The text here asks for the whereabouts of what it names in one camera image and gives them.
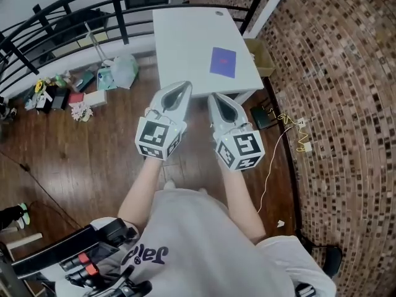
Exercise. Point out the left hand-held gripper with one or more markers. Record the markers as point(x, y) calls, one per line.
point(153, 136)

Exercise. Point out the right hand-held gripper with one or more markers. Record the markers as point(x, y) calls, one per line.
point(244, 148)

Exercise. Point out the purple notebook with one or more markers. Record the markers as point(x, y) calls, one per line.
point(222, 62)

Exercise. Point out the person's right forearm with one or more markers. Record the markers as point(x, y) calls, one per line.
point(239, 196)

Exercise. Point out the person's left forearm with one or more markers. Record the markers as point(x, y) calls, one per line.
point(142, 187)

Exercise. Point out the black flat box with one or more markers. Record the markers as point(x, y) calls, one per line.
point(262, 117)

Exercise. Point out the white table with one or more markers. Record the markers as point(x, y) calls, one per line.
point(182, 48)

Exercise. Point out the white plastic bag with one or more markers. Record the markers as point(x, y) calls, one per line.
point(123, 71)

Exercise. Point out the cardboard box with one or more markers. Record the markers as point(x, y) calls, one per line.
point(263, 57)

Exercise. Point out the teal dustpan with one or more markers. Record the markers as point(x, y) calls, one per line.
point(105, 79)

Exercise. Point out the white box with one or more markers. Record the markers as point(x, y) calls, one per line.
point(96, 97)

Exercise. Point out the person's shoe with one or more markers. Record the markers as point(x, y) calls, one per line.
point(169, 185)
point(24, 215)

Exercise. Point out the dark green box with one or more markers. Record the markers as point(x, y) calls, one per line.
point(85, 80)

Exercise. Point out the pale flower bouquet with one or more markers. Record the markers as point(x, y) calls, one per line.
point(81, 111)

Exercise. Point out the red box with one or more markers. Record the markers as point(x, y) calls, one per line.
point(76, 98)

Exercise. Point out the black metal railing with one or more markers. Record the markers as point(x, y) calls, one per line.
point(117, 8)

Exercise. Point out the black gift box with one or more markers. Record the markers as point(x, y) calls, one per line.
point(60, 99)
point(46, 99)

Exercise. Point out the green bottle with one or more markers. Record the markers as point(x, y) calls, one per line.
point(60, 80)

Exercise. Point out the small white paper scrap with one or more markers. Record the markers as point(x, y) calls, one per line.
point(280, 223)

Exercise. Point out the yellow sunflower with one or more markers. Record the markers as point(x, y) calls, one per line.
point(39, 86)

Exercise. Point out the person's white t-shirt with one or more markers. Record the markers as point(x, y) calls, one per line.
point(210, 246)

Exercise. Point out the black chair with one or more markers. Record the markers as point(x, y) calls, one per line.
point(332, 257)

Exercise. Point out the black camera rig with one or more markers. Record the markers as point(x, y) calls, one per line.
point(77, 255)

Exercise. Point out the light wooden frame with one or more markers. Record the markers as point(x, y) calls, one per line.
point(23, 241)

